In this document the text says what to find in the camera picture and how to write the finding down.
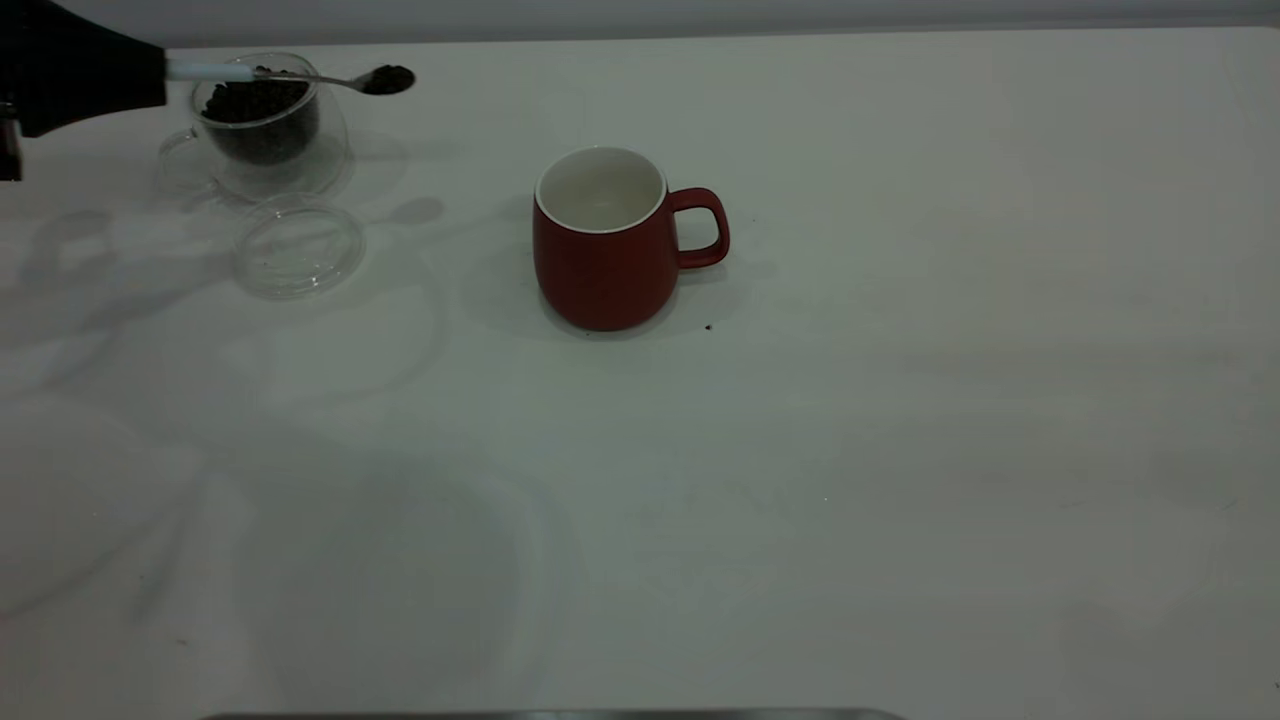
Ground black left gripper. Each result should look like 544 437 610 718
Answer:
0 0 167 182

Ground white-handled metal spoon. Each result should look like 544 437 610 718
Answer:
165 62 416 97

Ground red ceramic mug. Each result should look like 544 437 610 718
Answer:
532 147 731 333

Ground dark coffee beans pile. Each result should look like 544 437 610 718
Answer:
203 68 321 166

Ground clear glass cup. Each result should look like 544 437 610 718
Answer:
158 52 353 201

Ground clear round glass lid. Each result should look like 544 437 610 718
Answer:
232 193 367 299

